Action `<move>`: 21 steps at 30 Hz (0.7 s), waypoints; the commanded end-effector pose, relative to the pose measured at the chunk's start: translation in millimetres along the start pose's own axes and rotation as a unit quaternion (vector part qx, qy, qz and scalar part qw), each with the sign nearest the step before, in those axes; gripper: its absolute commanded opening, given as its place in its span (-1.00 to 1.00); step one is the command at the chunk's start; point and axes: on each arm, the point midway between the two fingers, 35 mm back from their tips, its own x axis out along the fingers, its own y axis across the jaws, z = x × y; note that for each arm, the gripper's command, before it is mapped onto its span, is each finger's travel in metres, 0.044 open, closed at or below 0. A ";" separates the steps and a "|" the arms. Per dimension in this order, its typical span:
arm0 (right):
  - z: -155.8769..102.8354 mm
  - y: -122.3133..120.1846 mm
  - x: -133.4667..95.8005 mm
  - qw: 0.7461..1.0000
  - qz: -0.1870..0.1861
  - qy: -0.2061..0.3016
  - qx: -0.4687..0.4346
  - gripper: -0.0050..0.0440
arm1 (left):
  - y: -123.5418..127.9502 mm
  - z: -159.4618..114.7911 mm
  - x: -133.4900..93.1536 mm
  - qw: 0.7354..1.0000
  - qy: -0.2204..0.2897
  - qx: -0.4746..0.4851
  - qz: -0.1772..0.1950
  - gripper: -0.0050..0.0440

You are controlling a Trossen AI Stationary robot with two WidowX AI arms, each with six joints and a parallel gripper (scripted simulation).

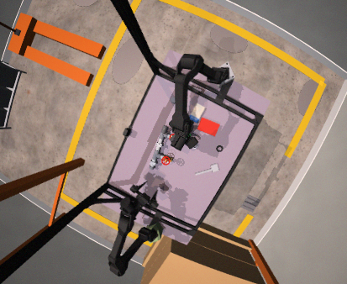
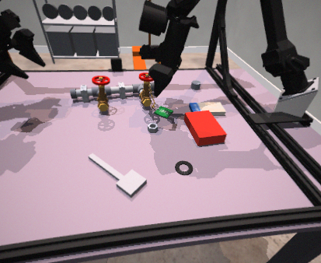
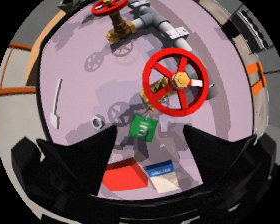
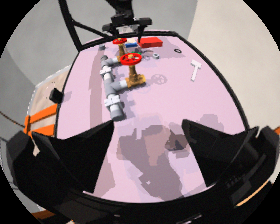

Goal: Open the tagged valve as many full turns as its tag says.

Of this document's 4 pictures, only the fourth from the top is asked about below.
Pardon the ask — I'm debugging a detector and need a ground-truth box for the grey hex nut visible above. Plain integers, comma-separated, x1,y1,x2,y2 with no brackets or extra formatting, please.
152,53,159,59

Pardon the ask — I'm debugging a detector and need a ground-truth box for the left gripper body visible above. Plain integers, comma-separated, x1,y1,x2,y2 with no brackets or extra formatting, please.
102,6,152,32

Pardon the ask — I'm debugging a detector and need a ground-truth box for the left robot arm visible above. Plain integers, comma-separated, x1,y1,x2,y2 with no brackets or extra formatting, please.
107,0,134,26

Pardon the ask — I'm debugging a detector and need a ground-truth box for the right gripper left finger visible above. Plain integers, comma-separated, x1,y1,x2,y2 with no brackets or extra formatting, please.
31,120,115,193

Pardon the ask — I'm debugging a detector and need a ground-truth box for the red rectangular block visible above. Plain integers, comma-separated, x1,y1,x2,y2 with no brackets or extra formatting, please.
138,37,163,49

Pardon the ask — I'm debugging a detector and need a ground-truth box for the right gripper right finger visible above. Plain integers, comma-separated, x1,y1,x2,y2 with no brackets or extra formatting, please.
181,119,259,188

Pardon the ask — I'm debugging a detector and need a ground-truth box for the grey pipe with red valve handwheels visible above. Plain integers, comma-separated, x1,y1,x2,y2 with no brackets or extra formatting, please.
100,38,146,122

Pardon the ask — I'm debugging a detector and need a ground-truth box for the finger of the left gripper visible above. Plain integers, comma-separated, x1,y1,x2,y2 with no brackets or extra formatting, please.
138,26,147,43
107,29,120,39

